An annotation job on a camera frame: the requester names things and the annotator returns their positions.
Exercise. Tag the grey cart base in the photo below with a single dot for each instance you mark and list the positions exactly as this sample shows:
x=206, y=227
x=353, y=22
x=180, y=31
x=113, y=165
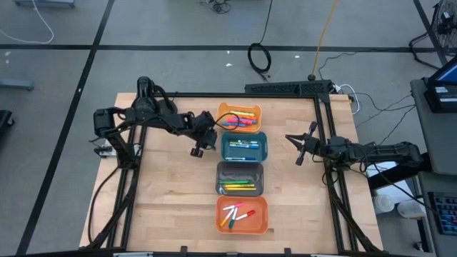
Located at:
x=43, y=3

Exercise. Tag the yellow plastic bin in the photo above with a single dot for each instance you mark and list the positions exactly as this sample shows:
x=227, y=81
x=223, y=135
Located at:
x=220, y=109

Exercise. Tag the chunky orange highlighter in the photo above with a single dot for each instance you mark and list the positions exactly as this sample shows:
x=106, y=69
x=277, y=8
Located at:
x=235, y=127
x=250, y=117

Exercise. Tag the grey cart foot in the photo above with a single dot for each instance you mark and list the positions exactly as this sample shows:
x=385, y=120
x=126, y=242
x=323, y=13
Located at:
x=16, y=85

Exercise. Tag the clear plastic cup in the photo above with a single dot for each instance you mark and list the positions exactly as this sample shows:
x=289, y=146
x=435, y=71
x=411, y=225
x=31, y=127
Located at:
x=383, y=204
x=410, y=209

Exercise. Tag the pink-capped white marker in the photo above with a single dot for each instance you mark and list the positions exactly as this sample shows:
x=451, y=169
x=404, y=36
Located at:
x=233, y=206

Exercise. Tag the black desk beam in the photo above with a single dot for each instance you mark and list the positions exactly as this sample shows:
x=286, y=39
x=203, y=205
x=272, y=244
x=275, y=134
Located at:
x=392, y=176

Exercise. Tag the black aluminium table frame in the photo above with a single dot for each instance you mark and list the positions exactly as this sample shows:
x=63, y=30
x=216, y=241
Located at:
x=250, y=95

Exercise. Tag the black perforated mount plate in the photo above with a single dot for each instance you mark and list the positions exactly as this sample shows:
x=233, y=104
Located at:
x=285, y=88

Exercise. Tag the blue dry-erase marker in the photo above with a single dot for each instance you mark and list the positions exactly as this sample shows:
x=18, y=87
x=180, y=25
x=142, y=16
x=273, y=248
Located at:
x=246, y=157
x=246, y=146

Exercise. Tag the grey side table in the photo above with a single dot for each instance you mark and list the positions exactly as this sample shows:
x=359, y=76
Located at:
x=439, y=142

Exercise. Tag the black dry-erase marker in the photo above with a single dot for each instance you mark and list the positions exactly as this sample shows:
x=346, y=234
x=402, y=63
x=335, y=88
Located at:
x=239, y=140

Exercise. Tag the black box white labels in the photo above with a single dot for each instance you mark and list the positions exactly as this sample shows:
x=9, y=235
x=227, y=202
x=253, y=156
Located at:
x=437, y=103

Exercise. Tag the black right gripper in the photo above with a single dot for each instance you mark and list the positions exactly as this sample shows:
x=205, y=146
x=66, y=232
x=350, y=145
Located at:
x=314, y=146

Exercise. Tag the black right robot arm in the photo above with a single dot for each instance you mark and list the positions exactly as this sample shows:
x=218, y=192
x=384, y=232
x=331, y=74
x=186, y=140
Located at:
x=385, y=152

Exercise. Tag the chunky yellow highlighter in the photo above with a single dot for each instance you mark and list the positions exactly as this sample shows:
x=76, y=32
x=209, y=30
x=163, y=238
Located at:
x=242, y=113

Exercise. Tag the monitor with blue screen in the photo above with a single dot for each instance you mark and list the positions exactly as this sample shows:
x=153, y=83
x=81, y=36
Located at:
x=448, y=75

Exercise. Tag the teal plastic bin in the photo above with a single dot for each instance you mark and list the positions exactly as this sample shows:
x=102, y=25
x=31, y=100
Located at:
x=242, y=152

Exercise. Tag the orange-capped white marker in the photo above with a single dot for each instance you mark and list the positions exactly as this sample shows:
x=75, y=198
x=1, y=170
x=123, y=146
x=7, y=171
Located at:
x=226, y=217

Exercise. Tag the black frame bracket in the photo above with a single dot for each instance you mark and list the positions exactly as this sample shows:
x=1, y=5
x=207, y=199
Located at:
x=287, y=252
x=184, y=251

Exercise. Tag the silver bar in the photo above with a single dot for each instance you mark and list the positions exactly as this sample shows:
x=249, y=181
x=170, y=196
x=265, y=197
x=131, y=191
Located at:
x=132, y=255

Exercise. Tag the green-capped white marker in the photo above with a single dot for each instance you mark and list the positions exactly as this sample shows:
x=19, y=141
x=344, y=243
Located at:
x=233, y=218

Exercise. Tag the black keyboard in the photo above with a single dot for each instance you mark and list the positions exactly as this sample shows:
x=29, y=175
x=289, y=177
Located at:
x=446, y=214

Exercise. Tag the chunky pink highlighter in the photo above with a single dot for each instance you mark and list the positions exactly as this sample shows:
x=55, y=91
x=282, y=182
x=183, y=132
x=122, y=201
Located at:
x=237, y=121

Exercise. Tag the green dry-erase marker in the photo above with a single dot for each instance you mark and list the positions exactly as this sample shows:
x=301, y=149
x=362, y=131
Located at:
x=242, y=142
x=239, y=160

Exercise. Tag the grey plastic bin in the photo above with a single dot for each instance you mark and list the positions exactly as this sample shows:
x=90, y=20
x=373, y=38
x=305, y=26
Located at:
x=239, y=171

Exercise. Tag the red-capped white marker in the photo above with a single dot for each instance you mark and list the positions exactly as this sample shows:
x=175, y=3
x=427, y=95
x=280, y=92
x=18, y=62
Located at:
x=245, y=215

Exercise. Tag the black floor object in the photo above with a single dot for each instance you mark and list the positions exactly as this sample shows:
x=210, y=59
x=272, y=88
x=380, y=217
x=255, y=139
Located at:
x=5, y=121

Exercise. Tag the black floor fan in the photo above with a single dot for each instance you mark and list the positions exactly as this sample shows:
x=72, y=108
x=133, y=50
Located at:
x=446, y=26

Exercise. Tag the white paper sheet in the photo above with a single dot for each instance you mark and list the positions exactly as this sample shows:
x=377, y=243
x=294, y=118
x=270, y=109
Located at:
x=400, y=189

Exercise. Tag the slim green highlighter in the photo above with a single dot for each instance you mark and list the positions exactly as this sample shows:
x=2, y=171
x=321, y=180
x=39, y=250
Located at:
x=235, y=182

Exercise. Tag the grey desk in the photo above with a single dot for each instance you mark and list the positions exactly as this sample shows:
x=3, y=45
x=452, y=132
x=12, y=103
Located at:
x=425, y=185

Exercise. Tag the chunky blue highlighter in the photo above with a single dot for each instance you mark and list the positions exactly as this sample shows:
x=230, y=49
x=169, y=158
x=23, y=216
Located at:
x=228, y=124

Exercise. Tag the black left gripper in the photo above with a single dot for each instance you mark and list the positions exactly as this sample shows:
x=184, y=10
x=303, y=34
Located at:
x=205, y=128

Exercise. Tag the orange plastic bin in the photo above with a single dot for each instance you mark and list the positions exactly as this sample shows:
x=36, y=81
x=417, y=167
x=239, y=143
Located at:
x=257, y=226

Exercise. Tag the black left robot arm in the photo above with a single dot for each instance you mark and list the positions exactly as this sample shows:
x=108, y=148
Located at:
x=168, y=121

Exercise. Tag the black desk lamp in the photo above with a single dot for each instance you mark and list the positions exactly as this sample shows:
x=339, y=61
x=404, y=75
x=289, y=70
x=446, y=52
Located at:
x=144, y=93

